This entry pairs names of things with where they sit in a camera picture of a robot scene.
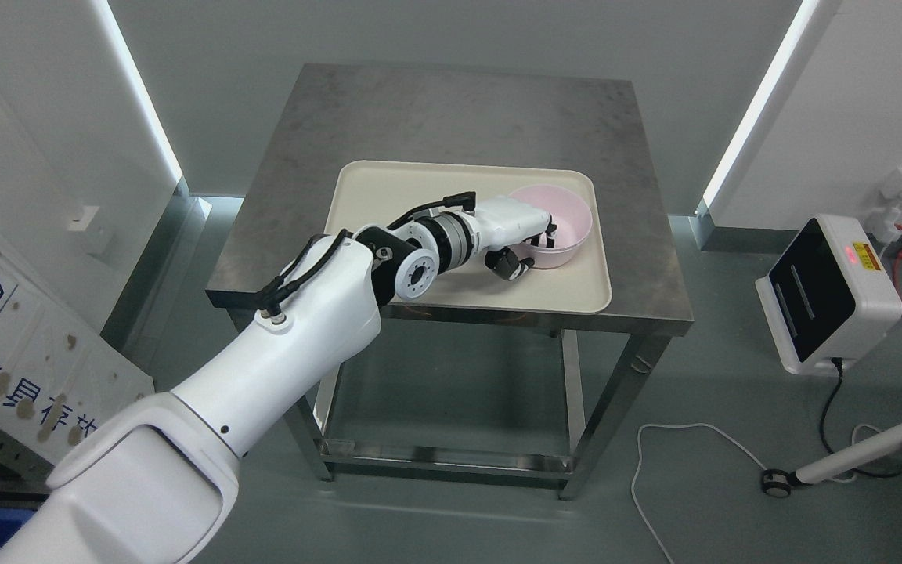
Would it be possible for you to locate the black power cable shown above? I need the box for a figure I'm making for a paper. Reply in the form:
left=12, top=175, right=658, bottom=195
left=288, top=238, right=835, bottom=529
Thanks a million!
left=817, top=358, right=902, bottom=479

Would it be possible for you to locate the white wheeled stand leg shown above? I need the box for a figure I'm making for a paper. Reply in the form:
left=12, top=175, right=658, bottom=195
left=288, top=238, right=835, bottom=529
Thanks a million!
left=761, top=424, right=902, bottom=497

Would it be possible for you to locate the stainless steel table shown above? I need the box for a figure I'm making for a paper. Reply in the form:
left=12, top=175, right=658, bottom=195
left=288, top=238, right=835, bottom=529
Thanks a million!
left=205, top=63, right=694, bottom=501

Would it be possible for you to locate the white black box device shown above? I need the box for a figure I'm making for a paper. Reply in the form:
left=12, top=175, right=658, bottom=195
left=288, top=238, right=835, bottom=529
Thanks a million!
left=755, top=214, right=902, bottom=376

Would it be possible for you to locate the beige plastic tray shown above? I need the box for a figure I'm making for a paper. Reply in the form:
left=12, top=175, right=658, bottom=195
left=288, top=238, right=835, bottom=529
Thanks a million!
left=323, top=160, right=612, bottom=315

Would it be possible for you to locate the white wall socket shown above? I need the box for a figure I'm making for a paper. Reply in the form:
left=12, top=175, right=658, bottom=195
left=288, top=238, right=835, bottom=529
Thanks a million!
left=864, top=167, right=902, bottom=244
left=66, top=206, right=105, bottom=237

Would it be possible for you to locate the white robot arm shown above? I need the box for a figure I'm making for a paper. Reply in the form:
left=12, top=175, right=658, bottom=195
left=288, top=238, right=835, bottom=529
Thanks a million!
left=0, top=206, right=504, bottom=563

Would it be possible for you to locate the white wall socket right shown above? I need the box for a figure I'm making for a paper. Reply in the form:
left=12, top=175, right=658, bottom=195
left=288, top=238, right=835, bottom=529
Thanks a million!
left=864, top=167, right=902, bottom=244

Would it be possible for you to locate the white floor cable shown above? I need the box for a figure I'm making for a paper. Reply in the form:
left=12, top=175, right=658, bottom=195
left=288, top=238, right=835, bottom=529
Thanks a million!
left=630, top=423, right=769, bottom=564

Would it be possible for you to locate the white wall socket left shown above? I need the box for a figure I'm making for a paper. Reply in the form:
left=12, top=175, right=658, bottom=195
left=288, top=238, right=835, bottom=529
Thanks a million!
left=66, top=206, right=105, bottom=237

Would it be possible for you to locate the white sign board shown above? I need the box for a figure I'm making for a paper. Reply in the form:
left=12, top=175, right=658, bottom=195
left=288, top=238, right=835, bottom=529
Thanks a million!
left=0, top=236, right=155, bottom=465

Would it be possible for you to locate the pink bowl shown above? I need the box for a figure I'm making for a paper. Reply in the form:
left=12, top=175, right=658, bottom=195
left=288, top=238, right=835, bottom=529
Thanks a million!
left=509, top=183, right=592, bottom=270

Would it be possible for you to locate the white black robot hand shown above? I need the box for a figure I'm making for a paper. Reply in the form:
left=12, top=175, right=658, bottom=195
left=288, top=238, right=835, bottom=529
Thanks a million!
left=472, top=196, right=557, bottom=281

